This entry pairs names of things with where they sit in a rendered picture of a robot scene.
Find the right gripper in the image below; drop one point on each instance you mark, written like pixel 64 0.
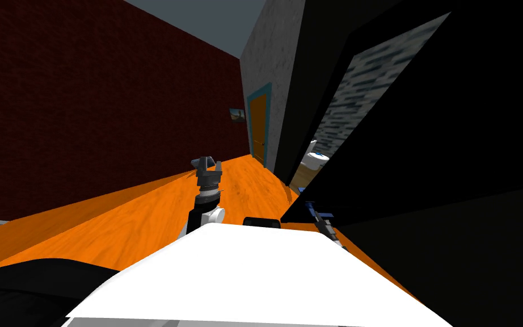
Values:
pixel 321 217

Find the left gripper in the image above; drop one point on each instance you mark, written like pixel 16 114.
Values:
pixel 207 170

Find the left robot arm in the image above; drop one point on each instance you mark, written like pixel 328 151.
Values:
pixel 25 295

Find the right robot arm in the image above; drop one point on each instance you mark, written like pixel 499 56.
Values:
pixel 336 236

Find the orange door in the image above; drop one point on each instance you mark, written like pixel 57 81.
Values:
pixel 258 127

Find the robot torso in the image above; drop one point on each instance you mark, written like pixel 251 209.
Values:
pixel 252 277

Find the small wall picture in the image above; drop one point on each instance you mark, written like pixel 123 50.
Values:
pixel 238 115

